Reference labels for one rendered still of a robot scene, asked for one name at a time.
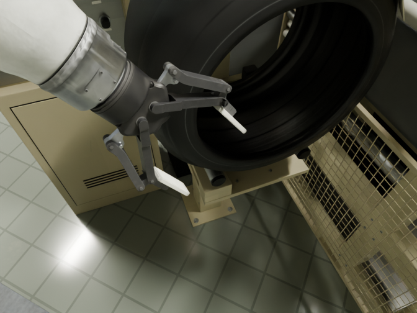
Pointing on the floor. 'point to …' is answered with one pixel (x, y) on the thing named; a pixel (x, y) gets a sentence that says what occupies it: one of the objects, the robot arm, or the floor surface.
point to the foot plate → (196, 218)
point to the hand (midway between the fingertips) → (208, 156)
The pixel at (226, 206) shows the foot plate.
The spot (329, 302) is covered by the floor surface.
